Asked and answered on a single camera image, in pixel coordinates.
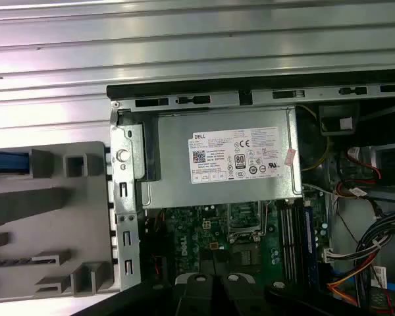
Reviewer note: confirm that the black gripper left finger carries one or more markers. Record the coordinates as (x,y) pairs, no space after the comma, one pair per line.
(197,296)

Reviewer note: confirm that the green motherboard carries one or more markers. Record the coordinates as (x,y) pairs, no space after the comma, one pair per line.
(191,227)

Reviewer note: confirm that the black open PC case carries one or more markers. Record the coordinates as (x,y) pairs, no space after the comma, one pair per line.
(126,184)

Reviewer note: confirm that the CPU socket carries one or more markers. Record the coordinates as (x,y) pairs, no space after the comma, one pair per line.
(246,256)

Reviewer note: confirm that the metal socket cover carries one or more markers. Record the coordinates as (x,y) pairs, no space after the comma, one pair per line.
(231,220)

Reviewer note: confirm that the grey power supply unit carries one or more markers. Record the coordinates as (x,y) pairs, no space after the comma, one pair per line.
(171,148)

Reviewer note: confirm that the black RAM slot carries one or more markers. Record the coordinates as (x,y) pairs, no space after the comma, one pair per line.
(282,243)
(299,243)
(291,243)

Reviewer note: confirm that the grey parts rack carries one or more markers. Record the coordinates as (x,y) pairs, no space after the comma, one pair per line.
(52,214)

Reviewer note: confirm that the black case fan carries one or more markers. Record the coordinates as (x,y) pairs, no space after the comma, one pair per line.
(151,240)

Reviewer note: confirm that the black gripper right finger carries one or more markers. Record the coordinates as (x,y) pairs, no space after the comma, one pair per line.
(237,296)

